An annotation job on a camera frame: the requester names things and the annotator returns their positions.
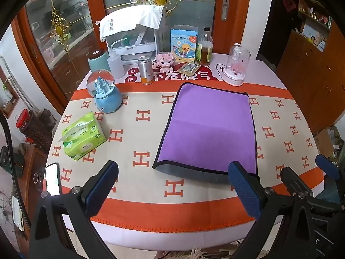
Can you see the glass dome with pink flowers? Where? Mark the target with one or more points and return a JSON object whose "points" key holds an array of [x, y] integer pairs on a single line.
{"points": [[236, 64]]}

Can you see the blue snow globe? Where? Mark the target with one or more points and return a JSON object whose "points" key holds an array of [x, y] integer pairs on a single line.
{"points": [[106, 97]]}

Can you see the smartphone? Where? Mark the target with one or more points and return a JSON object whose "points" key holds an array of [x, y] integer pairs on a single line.
{"points": [[52, 179]]}

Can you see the white red printed tablecloth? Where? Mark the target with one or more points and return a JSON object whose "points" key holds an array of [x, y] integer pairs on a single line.
{"points": [[188, 237]]}

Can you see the pink block toy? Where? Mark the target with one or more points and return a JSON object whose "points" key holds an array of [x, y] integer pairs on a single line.
{"points": [[166, 60]]}

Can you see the pill blister pack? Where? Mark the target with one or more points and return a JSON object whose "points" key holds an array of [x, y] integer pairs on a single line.
{"points": [[190, 68]]}

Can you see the cardboard box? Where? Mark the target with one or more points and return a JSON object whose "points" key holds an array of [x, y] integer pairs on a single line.
{"points": [[324, 141]]}

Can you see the red wall decoration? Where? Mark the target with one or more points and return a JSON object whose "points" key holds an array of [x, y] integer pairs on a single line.
{"points": [[289, 5]]}

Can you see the white plastic appliance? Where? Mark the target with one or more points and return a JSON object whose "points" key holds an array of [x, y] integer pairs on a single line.
{"points": [[137, 48]]}

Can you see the blue carton with duck print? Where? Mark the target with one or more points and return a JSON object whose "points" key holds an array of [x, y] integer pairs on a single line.
{"points": [[183, 44]]}

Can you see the wooden side table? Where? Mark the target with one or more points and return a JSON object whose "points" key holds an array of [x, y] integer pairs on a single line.
{"points": [[29, 167]]}

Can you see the wood framed glass door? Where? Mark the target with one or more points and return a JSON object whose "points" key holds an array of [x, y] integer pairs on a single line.
{"points": [[188, 2], [62, 40]]}

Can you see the purple towel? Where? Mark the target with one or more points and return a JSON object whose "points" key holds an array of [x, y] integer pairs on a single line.
{"points": [[210, 129]]}

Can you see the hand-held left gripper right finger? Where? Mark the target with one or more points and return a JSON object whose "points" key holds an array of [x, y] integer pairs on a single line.
{"points": [[244, 191]]}

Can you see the teal cup with brown lid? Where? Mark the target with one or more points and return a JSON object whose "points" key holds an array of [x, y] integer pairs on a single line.
{"points": [[98, 63]]}

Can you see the green tissue pack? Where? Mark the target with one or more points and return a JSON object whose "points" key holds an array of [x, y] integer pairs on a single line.
{"points": [[83, 137]]}

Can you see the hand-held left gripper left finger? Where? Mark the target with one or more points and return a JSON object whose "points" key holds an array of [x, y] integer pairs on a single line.
{"points": [[101, 186]]}

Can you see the white cloth bag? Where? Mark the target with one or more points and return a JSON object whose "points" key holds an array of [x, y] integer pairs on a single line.
{"points": [[134, 19]]}

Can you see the wall shelf with small goods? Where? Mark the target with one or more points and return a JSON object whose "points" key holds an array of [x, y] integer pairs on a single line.
{"points": [[315, 19]]}

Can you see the orange patterned table blanket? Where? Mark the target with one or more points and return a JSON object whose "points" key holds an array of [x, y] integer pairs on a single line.
{"points": [[140, 140]]}

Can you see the wooden cabinet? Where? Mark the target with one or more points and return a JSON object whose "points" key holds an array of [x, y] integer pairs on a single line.
{"points": [[310, 81]]}

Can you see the silver can with orange base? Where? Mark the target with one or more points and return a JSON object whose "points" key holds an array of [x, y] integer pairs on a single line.
{"points": [[145, 70]]}

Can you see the glass bottle with amber liquid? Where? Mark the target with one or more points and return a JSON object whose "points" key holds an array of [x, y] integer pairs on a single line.
{"points": [[204, 50]]}

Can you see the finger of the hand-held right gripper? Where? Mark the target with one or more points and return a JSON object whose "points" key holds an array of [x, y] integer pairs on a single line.
{"points": [[295, 180], [327, 165]]}

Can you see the white squeeze bottle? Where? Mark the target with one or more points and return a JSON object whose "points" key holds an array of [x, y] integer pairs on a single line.
{"points": [[116, 64]]}

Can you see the jar with red lid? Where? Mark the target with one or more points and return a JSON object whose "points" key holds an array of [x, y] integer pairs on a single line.
{"points": [[24, 121]]}

